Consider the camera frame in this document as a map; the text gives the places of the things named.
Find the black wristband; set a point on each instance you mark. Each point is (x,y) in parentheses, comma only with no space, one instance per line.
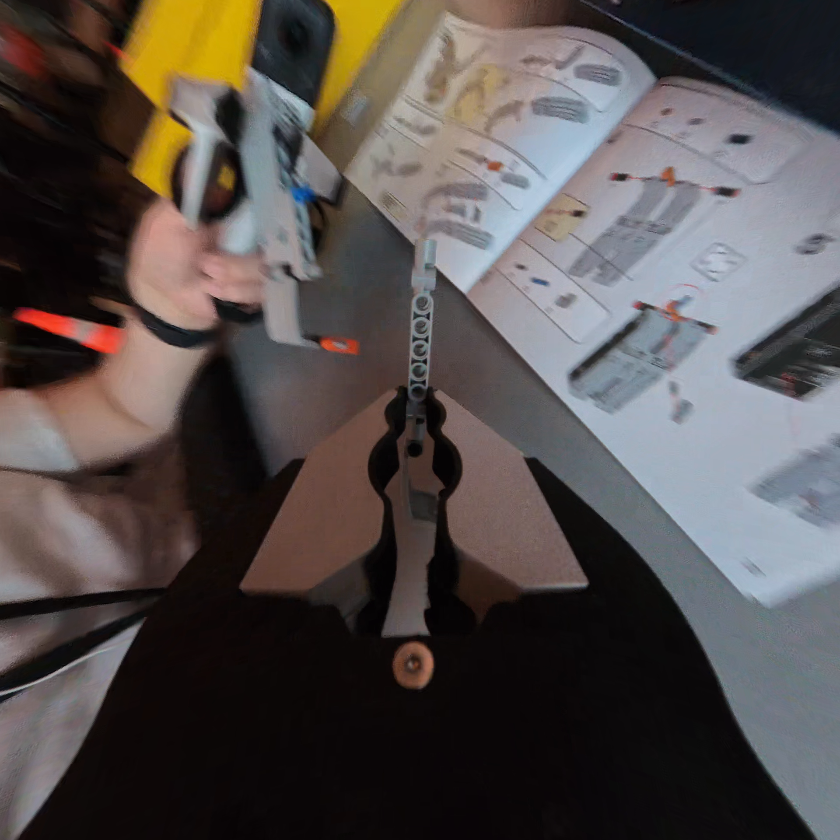
(177,336)

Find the grey toy beam arm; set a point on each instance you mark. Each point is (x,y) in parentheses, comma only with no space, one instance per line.
(421,341)

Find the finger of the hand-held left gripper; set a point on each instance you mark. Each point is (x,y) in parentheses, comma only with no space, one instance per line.
(262,197)

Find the white instruction booklet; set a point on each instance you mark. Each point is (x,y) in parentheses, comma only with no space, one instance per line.
(656,426)

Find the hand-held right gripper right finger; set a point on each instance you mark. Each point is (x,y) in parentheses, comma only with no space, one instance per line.
(512,518)

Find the grey toy frame assembly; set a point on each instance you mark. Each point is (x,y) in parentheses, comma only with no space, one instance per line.
(298,236)

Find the grey desk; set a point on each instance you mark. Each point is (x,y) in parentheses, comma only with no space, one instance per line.
(571,459)

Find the yellow plastic bin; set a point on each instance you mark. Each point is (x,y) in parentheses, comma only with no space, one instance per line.
(170,39)

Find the person's left forearm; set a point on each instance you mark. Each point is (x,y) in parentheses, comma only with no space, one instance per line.
(144,394)

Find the person's left hand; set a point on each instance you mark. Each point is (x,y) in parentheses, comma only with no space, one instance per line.
(170,262)

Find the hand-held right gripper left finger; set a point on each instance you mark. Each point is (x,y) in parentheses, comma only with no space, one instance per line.
(315,518)

